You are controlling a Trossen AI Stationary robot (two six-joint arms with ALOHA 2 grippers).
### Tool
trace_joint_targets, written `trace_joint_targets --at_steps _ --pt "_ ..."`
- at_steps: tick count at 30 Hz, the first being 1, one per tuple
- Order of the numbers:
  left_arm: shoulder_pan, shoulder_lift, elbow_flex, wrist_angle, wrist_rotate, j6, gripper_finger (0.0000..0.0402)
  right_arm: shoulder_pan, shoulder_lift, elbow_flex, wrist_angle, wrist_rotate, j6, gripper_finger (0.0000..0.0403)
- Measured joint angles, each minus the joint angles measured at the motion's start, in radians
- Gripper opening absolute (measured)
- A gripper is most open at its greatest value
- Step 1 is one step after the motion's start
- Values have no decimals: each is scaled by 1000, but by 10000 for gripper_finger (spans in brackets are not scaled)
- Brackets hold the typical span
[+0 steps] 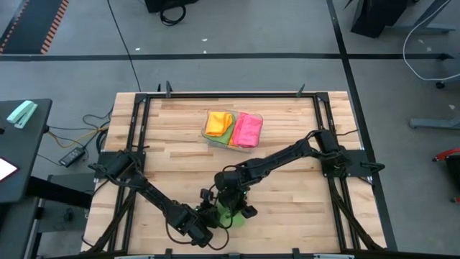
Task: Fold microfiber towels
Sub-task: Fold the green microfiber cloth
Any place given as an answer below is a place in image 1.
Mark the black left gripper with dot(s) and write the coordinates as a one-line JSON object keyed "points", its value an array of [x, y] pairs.
{"points": [[199, 224]]}

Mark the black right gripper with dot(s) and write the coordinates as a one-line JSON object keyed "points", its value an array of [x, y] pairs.
{"points": [[231, 188]]}

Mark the green microfiber towel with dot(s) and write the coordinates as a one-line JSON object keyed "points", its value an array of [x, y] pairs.
{"points": [[226, 136], [237, 219]]}

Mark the clear plastic bin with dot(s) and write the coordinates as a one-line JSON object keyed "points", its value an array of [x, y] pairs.
{"points": [[205, 138]]}

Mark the pink microfiber towel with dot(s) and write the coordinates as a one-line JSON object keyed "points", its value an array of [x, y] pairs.
{"points": [[248, 129]]}

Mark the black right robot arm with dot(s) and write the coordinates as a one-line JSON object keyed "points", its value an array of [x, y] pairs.
{"points": [[287, 158]]}

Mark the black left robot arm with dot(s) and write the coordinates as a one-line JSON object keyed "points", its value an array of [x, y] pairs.
{"points": [[151, 196]]}

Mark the black power adapter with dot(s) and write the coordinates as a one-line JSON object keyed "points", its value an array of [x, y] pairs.
{"points": [[72, 157]]}

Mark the black desk base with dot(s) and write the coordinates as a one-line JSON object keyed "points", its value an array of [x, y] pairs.
{"points": [[57, 190]]}

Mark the black side desk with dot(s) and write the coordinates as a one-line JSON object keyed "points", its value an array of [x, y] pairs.
{"points": [[21, 151]]}

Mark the black equipment box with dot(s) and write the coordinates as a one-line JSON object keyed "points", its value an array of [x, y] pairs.
{"points": [[154, 4]]}

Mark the mint green stapler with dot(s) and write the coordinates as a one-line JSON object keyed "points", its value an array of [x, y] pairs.
{"points": [[21, 113]]}

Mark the grey desk foot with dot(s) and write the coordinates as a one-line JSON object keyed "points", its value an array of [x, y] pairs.
{"points": [[435, 123]]}

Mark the red chair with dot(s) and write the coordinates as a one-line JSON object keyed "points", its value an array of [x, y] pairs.
{"points": [[447, 154]]}

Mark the black cabinet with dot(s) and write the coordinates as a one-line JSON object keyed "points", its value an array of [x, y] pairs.
{"points": [[377, 16]]}

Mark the black caster wheel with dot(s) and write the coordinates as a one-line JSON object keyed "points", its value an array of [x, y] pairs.
{"points": [[440, 85]]}

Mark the grey desk leg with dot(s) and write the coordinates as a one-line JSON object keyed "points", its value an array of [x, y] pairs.
{"points": [[424, 27]]}

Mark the black mat orange striped edge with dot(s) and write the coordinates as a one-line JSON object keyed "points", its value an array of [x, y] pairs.
{"points": [[32, 25]]}

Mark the black table edge bracket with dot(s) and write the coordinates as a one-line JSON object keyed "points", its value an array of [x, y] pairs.
{"points": [[168, 253], [295, 253]]}

